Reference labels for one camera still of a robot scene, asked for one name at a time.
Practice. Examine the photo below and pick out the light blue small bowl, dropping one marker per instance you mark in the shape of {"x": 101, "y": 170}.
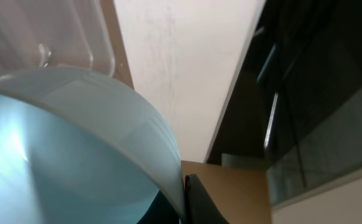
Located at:
{"x": 78, "y": 146}

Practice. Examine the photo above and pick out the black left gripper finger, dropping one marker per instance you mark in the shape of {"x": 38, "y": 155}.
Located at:
{"x": 200, "y": 208}

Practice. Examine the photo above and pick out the clear plastic bin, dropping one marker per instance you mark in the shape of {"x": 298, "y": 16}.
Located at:
{"x": 50, "y": 33}

